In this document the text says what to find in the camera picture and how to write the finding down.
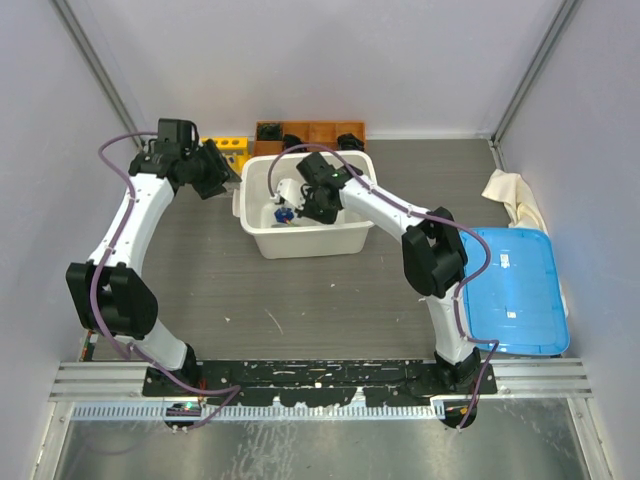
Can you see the yellow test tube rack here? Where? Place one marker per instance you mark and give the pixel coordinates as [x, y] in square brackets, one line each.
[232, 146]

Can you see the rolled tie top left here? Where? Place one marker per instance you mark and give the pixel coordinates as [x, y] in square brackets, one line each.
[269, 131]

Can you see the rolled tie blue pattern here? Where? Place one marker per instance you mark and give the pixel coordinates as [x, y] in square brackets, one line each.
[350, 142]

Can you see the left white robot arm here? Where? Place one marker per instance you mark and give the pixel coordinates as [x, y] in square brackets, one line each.
[107, 290]

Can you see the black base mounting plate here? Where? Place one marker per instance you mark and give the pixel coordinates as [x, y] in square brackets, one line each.
[324, 383]

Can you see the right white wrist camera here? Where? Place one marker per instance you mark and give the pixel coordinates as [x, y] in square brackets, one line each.
[289, 192]

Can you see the wooden compartment tray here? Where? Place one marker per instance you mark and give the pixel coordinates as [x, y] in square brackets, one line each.
[311, 132]

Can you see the rolled tie orange pattern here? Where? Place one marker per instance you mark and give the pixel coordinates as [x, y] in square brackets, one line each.
[293, 143]

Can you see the cream cloth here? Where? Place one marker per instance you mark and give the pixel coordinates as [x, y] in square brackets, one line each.
[516, 196]

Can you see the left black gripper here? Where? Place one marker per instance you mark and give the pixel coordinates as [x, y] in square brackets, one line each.
[220, 172]

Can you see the blue plastic lid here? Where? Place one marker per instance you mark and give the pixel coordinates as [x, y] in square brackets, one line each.
[517, 299]

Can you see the white plastic tub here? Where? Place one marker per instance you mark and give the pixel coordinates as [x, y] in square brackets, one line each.
[301, 237]

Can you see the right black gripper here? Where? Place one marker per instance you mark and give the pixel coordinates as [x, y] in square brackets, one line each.
[328, 219]

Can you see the clear glass stirring rod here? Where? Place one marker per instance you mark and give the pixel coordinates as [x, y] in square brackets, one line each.
[275, 321]

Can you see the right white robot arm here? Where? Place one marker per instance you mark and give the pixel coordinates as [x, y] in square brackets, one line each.
[433, 255]

